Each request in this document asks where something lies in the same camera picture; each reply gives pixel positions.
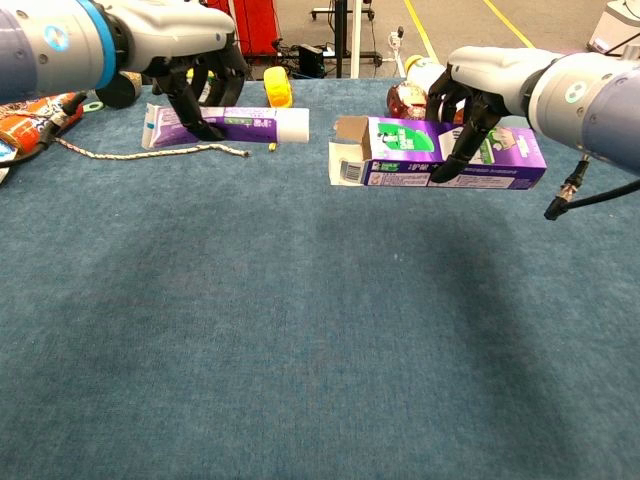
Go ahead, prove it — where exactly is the white blue milk carton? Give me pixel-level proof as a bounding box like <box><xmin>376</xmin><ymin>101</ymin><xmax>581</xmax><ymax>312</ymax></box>
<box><xmin>0</xmin><ymin>139</ymin><xmax>16</xmax><ymax>184</ymax></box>

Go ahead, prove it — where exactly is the yellow tape measure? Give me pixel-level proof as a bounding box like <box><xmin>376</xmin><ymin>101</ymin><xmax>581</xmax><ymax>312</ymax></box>
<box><xmin>263</xmin><ymin>66</ymin><xmax>295</xmax><ymax>152</ymax></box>

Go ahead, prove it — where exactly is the right black-fingered robot hand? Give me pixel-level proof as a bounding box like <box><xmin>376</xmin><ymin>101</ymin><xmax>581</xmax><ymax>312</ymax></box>
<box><xmin>424</xmin><ymin>46</ymin><xmax>556</xmax><ymax>184</ymax></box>

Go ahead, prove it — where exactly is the orange drink can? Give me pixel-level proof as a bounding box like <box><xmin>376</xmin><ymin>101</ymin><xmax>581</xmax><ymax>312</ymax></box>
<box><xmin>0</xmin><ymin>92</ymin><xmax>85</xmax><ymax>152</ymax></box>

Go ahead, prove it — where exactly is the left black-fingered robot hand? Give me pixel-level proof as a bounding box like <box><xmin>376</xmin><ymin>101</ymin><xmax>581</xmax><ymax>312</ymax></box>
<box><xmin>117</xmin><ymin>0</ymin><xmax>251</xmax><ymax>142</ymax></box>

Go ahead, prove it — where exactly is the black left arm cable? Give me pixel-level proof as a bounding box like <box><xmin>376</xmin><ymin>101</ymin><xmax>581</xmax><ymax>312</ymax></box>
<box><xmin>0</xmin><ymin>91</ymin><xmax>89</xmax><ymax>169</ymax></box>

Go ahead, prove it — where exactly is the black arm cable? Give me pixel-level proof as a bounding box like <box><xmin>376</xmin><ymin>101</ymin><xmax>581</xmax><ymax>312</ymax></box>
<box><xmin>0</xmin><ymin>91</ymin><xmax>89</xmax><ymax>169</ymax></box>
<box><xmin>543</xmin><ymin>153</ymin><xmax>640</xmax><ymax>221</ymax></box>

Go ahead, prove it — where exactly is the purple white toothpaste tube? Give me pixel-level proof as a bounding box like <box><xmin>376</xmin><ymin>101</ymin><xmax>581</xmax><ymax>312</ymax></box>
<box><xmin>141</xmin><ymin>103</ymin><xmax>311</xmax><ymax>150</ymax></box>

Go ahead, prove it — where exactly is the black adapter box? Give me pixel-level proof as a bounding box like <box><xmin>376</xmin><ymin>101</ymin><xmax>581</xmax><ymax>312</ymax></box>
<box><xmin>298</xmin><ymin>43</ymin><xmax>326</xmax><ymax>77</ymax></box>

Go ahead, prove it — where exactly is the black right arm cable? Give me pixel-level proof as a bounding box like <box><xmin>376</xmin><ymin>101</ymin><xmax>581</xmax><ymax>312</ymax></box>
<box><xmin>543</xmin><ymin>153</ymin><xmax>640</xmax><ymax>221</ymax></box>

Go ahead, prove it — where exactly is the green tub yellow lid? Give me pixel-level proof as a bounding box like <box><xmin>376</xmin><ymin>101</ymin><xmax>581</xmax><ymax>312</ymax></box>
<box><xmin>185</xmin><ymin>67</ymin><xmax>217</xmax><ymax>104</ymax></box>

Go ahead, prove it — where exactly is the grain jar black lid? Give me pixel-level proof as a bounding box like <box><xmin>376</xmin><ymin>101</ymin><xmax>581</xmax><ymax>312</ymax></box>
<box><xmin>93</xmin><ymin>69</ymin><xmax>144</xmax><ymax>110</ymax></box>

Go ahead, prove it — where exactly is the black camera tripod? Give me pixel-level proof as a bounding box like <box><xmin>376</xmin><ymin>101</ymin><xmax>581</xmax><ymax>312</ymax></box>
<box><xmin>334</xmin><ymin>0</ymin><xmax>350</xmax><ymax>79</ymax></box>

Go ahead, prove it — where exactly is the brown honey squeeze bottle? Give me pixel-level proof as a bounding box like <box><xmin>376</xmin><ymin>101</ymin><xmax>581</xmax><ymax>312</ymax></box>
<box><xmin>386</xmin><ymin>82</ymin><xmax>436</xmax><ymax>121</ymax></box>

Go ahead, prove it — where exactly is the red cabinet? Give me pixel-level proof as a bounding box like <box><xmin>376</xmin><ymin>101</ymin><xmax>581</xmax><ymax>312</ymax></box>
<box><xmin>207</xmin><ymin>0</ymin><xmax>281</xmax><ymax>56</ymax></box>

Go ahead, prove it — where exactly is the blue carpet table mat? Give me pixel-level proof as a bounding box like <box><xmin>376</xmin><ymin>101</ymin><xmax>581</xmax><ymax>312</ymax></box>
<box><xmin>0</xmin><ymin>76</ymin><xmax>640</xmax><ymax>480</ymax></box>

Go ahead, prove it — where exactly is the white upright post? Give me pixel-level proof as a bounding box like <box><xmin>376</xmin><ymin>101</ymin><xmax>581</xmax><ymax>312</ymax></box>
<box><xmin>349</xmin><ymin>0</ymin><xmax>364</xmax><ymax>80</ymax></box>

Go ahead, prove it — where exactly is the braided beige rope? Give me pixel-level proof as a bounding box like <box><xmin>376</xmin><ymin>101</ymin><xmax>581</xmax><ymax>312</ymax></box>
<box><xmin>49</xmin><ymin>135</ymin><xmax>251</xmax><ymax>162</ymax></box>

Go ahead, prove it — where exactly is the white machine housing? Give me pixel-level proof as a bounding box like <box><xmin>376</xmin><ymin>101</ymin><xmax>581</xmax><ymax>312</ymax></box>
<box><xmin>585</xmin><ymin>0</ymin><xmax>640</xmax><ymax>54</ymax></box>

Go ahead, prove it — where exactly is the purple white carton box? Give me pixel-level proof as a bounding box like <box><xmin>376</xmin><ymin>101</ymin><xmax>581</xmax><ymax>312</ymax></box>
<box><xmin>328</xmin><ymin>114</ymin><xmax>548</xmax><ymax>191</ymax></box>

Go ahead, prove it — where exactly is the white label tea bottle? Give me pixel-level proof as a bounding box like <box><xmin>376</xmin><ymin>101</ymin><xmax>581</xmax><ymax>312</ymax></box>
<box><xmin>404</xmin><ymin>54</ymin><xmax>449</xmax><ymax>96</ymax></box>

